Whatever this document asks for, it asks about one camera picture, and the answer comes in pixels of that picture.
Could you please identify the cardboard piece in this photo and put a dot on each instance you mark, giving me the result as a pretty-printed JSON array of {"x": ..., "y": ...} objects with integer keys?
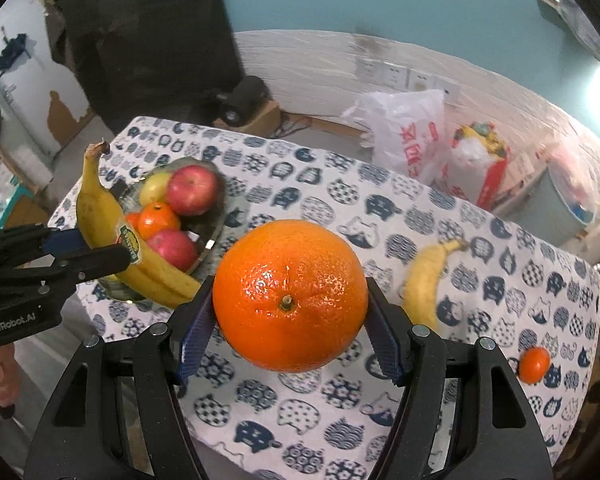
[{"x": 550, "y": 2}]

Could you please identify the white wall socket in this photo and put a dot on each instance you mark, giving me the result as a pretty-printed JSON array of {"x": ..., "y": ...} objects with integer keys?
[
  {"x": 451, "y": 91},
  {"x": 393, "y": 75},
  {"x": 420, "y": 80},
  {"x": 369, "y": 69}
]

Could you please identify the yellow-green pear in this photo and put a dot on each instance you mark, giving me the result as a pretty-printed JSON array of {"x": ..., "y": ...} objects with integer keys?
[{"x": 154, "y": 189}]

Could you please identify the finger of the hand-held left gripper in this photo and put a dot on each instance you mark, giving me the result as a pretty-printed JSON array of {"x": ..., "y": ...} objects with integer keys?
[
  {"x": 100, "y": 260},
  {"x": 67, "y": 244}
]

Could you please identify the medium tangerine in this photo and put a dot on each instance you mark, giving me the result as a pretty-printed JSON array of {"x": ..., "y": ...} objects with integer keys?
[{"x": 157, "y": 220}]

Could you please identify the large orange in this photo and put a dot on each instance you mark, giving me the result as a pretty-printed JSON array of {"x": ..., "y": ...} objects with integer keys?
[{"x": 290, "y": 285}]

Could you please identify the red and white bag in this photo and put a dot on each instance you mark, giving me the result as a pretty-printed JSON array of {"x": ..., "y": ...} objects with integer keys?
[{"x": 480, "y": 170}]

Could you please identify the person's left hand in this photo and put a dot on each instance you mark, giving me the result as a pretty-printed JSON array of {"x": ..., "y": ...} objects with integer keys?
[{"x": 0, "y": 377}]

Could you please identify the black cabinet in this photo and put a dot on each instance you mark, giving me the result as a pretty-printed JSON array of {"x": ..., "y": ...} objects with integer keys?
[{"x": 145, "y": 45}]

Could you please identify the small tangerine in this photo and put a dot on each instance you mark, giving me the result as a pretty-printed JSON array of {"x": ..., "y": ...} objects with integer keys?
[
  {"x": 534, "y": 365},
  {"x": 132, "y": 221}
]

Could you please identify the small cardboard box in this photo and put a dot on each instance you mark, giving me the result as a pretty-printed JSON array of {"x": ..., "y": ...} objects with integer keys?
[{"x": 262, "y": 117}]

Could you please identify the red apple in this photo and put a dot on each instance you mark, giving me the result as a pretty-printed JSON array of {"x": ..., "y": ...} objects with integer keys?
[
  {"x": 192, "y": 190},
  {"x": 172, "y": 250}
]

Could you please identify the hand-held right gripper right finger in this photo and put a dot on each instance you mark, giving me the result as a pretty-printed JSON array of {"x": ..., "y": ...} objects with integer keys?
[{"x": 382, "y": 340}]

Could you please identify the dark blue umbrella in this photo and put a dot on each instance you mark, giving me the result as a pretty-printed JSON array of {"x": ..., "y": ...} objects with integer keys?
[{"x": 12, "y": 50}]

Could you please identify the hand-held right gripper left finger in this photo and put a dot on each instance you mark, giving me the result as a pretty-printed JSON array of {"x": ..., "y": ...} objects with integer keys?
[{"x": 197, "y": 330}]

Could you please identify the banana bunch with sticker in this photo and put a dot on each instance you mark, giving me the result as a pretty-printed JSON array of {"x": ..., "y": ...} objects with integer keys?
[{"x": 150, "y": 275}]

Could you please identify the grey bin with liner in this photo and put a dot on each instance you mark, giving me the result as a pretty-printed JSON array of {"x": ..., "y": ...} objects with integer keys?
[{"x": 545, "y": 205}]

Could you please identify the cat print tablecloth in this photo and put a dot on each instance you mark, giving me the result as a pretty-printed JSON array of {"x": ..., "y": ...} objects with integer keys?
[{"x": 330, "y": 200}]

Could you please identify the clear glass plate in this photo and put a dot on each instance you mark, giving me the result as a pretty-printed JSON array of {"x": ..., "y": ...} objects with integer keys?
[{"x": 206, "y": 247}]

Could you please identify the black round device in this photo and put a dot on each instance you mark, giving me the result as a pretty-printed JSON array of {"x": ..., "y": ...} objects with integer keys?
[{"x": 242, "y": 95}]

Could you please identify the white ribbed panel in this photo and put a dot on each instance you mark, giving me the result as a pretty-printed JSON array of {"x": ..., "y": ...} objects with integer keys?
[{"x": 27, "y": 165}]

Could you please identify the white plastic bag red print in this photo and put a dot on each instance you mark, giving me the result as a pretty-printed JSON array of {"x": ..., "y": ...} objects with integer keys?
[{"x": 405, "y": 130}]

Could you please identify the single yellow banana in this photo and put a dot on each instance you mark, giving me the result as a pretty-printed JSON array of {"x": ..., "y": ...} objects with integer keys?
[{"x": 422, "y": 285}]

